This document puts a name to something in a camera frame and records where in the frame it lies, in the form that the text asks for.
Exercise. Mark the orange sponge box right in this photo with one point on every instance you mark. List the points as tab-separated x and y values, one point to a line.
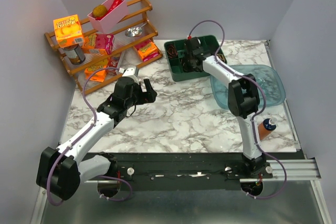
146	50

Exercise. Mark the rolled dark orange tie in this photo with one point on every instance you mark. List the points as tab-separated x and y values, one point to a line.
171	51

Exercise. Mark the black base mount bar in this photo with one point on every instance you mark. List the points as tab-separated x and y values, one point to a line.
183	171

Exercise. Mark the red chili pepper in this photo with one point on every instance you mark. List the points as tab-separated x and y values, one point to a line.
114	5

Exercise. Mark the green divided organizer tray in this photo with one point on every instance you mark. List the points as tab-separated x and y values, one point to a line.
209	42

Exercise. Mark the red white small box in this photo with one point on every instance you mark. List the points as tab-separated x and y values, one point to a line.
113	65

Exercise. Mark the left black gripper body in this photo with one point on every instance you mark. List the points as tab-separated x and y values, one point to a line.
138	97

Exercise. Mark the pink scrub sponge box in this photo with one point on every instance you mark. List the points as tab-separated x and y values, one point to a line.
98	44

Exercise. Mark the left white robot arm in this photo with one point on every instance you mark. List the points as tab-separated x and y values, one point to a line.
62	169

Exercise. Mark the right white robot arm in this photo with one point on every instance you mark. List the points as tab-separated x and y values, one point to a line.
243	100

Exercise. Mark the brown round fruit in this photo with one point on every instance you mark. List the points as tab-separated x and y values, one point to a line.
99	11

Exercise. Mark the metal spoon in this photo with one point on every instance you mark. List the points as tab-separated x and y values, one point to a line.
135	31

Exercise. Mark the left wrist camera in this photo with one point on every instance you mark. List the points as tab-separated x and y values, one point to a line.
131	72

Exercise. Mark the rolled tan patterned tie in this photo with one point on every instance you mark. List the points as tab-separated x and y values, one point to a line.
222	58

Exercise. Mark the aluminium rail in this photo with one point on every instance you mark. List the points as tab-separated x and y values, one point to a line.
296	169

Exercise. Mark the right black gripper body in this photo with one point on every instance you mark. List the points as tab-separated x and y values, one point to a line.
187	64

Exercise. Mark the orange scrub daddy box top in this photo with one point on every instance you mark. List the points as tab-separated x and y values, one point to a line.
68	31

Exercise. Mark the orange sponge box bottom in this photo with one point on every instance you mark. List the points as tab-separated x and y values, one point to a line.
97	72

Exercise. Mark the dark glass jar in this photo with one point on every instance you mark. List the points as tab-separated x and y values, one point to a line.
75	54

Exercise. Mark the orange bottle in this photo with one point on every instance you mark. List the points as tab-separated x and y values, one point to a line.
266	127

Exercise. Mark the orange sponge box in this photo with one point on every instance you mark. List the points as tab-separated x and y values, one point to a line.
97	72
146	50

